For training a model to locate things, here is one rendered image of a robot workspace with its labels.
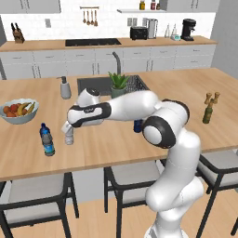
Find grey soap dispenser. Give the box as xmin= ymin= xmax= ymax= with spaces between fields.
xmin=59 ymin=75 xmax=73 ymax=100

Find rail with hanging tools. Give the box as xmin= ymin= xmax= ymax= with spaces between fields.
xmin=79 ymin=6 xmax=100 ymax=28

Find black hob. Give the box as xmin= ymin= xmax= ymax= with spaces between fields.
xmin=64 ymin=37 xmax=123 ymax=47

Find grey wall cupboards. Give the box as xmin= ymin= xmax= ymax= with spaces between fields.
xmin=159 ymin=0 xmax=221 ymax=14
xmin=0 ymin=0 xmax=62 ymax=15

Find grey tap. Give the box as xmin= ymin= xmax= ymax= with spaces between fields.
xmin=112 ymin=51 xmax=123 ymax=77

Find wooden pepper mill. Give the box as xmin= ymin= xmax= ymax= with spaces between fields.
xmin=212 ymin=91 xmax=221 ymax=107

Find black coffee machine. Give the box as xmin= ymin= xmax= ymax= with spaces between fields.
xmin=180 ymin=18 xmax=198 ymax=42

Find wooden salt mill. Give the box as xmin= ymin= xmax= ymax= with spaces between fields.
xmin=204 ymin=92 xmax=214 ymax=105

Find dark blue bottle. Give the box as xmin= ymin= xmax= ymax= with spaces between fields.
xmin=133 ymin=119 xmax=144 ymax=134

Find grey base cupboard run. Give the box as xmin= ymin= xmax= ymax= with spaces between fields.
xmin=0 ymin=43 xmax=218 ymax=81

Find yellow banana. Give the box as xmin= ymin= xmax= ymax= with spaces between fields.
xmin=26 ymin=101 xmax=36 ymax=114
xmin=17 ymin=101 xmax=33 ymax=117

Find white wall shelf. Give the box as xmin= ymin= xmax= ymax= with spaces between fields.
xmin=116 ymin=7 xmax=163 ymax=15

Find pale fruit bowl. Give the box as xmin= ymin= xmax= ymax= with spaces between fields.
xmin=0 ymin=98 xmax=41 ymax=126

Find blue plastic water bottle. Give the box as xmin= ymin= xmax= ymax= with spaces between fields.
xmin=39 ymin=123 xmax=57 ymax=157

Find grey seat black stool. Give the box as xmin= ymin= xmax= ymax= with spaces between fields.
xmin=194 ymin=148 xmax=238 ymax=238
xmin=0 ymin=171 xmax=80 ymax=238
xmin=103 ymin=159 xmax=170 ymax=238

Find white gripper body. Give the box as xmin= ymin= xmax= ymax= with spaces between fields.
xmin=63 ymin=127 xmax=75 ymax=146

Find green plant in pot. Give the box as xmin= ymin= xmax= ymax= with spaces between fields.
xmin=107 ymin=71 xmax=131 ymax=99

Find dark sink basin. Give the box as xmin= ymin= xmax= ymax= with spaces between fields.
xmin=76 ymin=74 xmax=151 ymax=98

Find wooden knife block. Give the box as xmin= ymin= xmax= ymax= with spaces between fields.
xmin=10 ymin=21 xmax=26 ymax=44

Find black toaster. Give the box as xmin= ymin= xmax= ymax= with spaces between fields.
xmin=129 ymin=25 xmax=149 ymax=41

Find silver canister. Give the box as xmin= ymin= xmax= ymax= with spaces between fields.
xmin=145 ymin=18 xmax=159 ymax=40

